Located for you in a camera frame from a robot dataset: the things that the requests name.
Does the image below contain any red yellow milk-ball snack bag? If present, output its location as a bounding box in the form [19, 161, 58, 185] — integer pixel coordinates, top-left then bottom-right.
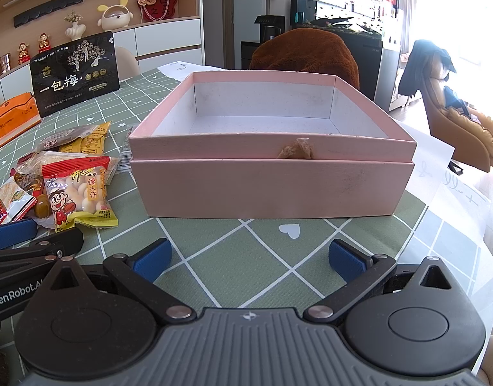
[42, 156, 118, 232]

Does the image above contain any red doll figurine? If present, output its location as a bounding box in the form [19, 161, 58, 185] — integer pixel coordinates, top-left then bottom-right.
[38, 33, 51, 53]
[18, 43, 31, 65]

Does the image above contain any white rabbit figurine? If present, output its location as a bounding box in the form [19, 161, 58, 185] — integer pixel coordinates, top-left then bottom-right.
[97, 0, 134, 32]

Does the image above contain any yellow snack packet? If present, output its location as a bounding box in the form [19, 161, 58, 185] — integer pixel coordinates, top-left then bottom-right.
[58, 122, 110, 155]

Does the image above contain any brown plush chair back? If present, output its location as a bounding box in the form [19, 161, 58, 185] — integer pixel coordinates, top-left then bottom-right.
[249, 28, 360, 90]

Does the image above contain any rice cracker snack pack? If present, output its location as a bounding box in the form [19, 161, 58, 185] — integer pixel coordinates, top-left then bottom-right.
[0, 177, 36, 226]

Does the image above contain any brown chestnut snack pack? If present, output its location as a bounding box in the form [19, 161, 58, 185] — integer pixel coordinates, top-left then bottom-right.
[29, 193, 54, 228]

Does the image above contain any black plum snack bag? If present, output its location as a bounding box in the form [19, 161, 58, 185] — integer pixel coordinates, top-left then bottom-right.
[29, 32, 120, 118]

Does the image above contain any long beige biscuit pack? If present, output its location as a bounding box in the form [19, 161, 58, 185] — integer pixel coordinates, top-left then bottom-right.
[11, 151, 120, 186]

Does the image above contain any orange gift box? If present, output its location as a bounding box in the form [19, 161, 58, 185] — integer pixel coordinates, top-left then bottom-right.
[0, 92, 42, 148]

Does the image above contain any white flower vase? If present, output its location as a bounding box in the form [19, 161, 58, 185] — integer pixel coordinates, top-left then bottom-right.
[65, 11, 87, 41]

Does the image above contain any green grid tablecloth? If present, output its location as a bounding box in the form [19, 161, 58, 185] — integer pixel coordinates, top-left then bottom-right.
[0, 67, 493, 386]

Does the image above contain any red decorative ornament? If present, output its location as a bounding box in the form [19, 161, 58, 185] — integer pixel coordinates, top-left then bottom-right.
[136, 0, 178, 23]

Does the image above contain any pink cardboard box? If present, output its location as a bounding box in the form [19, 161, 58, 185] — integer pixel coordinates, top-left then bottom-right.
[129, 70, 417, 219]

